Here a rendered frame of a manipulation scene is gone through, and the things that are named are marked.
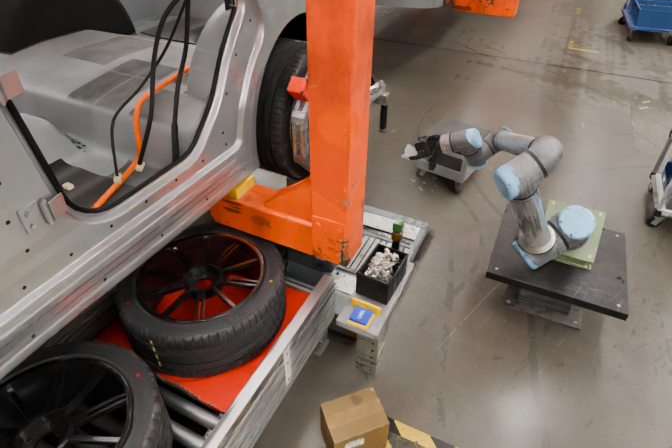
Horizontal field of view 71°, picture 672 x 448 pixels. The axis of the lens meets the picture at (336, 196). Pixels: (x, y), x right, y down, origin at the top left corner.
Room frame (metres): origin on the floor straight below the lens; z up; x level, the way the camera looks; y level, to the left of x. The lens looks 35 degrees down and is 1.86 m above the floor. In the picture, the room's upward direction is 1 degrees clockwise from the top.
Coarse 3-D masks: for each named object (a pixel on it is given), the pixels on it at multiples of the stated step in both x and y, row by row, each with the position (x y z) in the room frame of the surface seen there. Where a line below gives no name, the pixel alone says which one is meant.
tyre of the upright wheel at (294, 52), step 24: (288, 48) 2.10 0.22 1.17; (264, 72) 1.99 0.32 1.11; (288, 72) 1.95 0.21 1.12; (264, 96) 1.91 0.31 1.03; (288, 96) 1.89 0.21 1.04; (264, 120) 1.86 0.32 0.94; (288, 120) 1.88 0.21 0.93; (264, 144) 1.85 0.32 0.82; (288, 144) 1.87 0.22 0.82; (264, 168) 1.96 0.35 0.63; (288, 168) 1.86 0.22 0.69
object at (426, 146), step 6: (426, 138) 1.94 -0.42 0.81; (432, 138) 1.94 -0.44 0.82; (438, 138) 1.92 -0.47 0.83; (414, 144) 1.93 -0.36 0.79; (420, 144) 1.93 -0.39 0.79; (426, 144) 1.92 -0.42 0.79; (432, 144) 1.92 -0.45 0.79; (438, 144) 1.90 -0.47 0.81; (420, 150) 1.93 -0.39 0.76; (426, 150) 1.91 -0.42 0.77; (432, 150) 1.92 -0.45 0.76; (426, 156) 1.91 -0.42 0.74
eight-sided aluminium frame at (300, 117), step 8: (296, 104) 1.89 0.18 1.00; (296, 112) 1.86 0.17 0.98; (304, 112) 1.85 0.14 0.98; (296, 120) 1.85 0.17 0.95; (304, 120) 1.84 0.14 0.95; (296, 128) 1.86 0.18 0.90; (304, 128) 1.84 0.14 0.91; (296, 136) 1.85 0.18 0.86; (304, 136) 1.83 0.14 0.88; (296, 144) 1.85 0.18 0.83; (304, 144) 1.83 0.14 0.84; (296, 152) 1.85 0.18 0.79; (304, 152) 1.83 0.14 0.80; (296, 160) 1.85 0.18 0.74; (304, 160) 1.83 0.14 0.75
